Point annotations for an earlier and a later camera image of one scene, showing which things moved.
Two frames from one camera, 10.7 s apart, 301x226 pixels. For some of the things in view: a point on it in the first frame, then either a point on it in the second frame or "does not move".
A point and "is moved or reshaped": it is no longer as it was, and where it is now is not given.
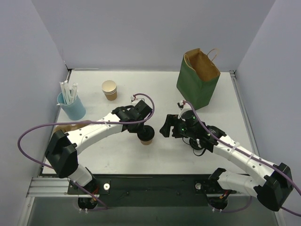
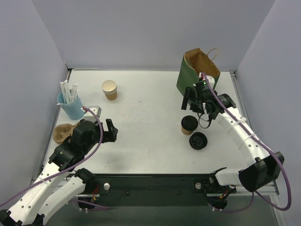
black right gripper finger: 165,129 → 188,92
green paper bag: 198,77 does not move
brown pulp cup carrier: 70,127 does not move
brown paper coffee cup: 146,142 is moved or reshaped
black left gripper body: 137,127 → 107,135
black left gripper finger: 140,130 → 111,129
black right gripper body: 175,127 → 191,101
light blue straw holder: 75,109 does not move
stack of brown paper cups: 109,88 does not move
